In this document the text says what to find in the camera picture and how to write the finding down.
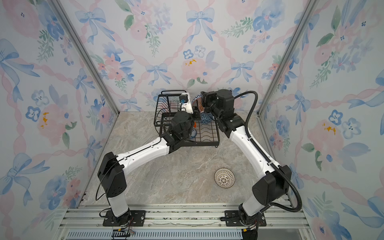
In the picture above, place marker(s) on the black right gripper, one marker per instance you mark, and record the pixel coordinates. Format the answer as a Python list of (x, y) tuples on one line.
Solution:
[(209, 97)]

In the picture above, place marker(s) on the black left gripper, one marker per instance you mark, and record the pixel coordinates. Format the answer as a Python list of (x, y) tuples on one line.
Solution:
[(177, 114)]

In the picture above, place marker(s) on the blue geometric patterned bowl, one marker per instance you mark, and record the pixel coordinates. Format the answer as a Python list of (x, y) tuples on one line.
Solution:
[(206, 118)]

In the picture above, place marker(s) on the black wire dish rack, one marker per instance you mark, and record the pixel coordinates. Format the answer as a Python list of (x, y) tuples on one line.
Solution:
[(168, 104)]

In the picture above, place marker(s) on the white brown lattice bowl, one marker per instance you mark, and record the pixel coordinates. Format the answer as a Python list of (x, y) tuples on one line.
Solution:
[(224, 178)]

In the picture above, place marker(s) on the red patterned ceramic bowl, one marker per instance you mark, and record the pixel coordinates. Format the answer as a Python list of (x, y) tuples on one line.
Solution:
[(197, 103)]

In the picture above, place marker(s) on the blue floral ceramic bowl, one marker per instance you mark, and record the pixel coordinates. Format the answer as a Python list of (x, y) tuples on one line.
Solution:
[(193, 134)]

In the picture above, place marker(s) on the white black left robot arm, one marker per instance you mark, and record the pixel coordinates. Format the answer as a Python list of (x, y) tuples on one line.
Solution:
[(114, 168)]

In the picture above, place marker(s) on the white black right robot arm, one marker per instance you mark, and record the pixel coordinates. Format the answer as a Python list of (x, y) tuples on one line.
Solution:
[(273, 179)]

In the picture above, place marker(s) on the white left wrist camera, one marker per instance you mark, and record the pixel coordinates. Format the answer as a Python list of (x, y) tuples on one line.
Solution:
[(185, 102)]

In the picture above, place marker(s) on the right aluminium corner post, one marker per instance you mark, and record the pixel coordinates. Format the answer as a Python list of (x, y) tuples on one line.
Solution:
[(291, 47)]

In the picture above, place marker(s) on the aluminium corner post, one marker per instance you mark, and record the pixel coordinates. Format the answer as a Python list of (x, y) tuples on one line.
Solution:
[(291, 47), (58, 9)]

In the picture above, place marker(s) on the aluminium front rail frame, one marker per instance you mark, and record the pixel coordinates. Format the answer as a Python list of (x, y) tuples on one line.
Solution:
[(181, 221)]

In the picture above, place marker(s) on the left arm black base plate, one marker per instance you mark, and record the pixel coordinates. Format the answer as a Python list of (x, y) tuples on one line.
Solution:
[(131, 218)]

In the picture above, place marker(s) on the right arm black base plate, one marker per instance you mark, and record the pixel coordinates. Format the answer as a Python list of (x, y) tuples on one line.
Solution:
[(233, 219)]

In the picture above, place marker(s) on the left aluminium corner post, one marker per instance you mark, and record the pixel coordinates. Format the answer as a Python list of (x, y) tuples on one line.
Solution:
[(58, 9)]

